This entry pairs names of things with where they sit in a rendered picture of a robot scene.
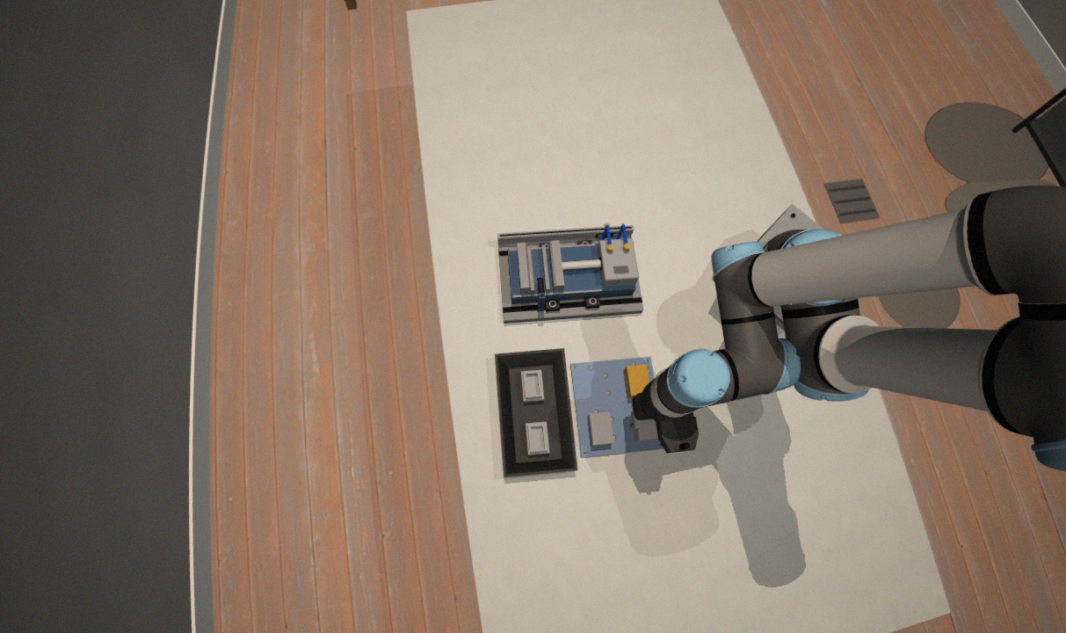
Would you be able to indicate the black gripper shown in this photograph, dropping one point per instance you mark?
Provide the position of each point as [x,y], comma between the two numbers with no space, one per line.
[676,432]

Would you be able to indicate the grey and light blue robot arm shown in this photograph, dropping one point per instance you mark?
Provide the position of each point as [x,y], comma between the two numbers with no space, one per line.
[1018,234]

